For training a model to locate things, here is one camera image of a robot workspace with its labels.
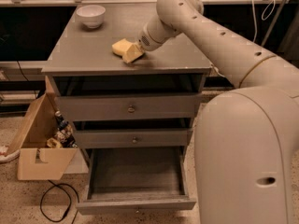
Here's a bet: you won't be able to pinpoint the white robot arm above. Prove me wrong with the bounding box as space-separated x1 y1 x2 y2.
137 0 299 224

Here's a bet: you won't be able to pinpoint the white red shoe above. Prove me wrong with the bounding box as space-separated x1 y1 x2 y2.
0 146 20 163

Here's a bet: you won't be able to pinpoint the cardboard box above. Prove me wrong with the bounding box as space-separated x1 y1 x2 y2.
8 77 83 180

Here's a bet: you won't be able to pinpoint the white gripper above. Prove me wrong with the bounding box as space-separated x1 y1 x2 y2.
122 15 180 63

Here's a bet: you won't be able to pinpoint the bottles in cardboard box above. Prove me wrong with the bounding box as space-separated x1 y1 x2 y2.
46 111 78 148

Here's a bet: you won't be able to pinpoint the yellow sponge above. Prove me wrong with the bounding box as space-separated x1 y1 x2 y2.
112 38 132 56

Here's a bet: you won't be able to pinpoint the grey wooden drawer cabinet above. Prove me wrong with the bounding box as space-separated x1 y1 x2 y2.
43 4 210 149

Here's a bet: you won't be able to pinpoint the grey middle drawer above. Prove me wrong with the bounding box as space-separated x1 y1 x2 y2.
74 129 192 148

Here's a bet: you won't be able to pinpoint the white ceramic bowl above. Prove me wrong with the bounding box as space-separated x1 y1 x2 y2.
76 5 106 28

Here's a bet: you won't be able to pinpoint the grey window ledge rail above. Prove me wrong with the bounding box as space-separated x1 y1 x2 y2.
0 61 48 81

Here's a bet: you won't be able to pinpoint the grey open bottom drawer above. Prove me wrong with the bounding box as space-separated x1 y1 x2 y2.
77 147 196 215

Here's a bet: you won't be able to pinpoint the white hanging cable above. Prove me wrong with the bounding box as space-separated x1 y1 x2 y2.
248 0 258 44

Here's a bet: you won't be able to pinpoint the metal diagonal rod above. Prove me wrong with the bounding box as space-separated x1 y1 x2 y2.
261 0 289 47

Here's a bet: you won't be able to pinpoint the grey top drawer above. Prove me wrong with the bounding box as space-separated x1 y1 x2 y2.
56 94 201 121

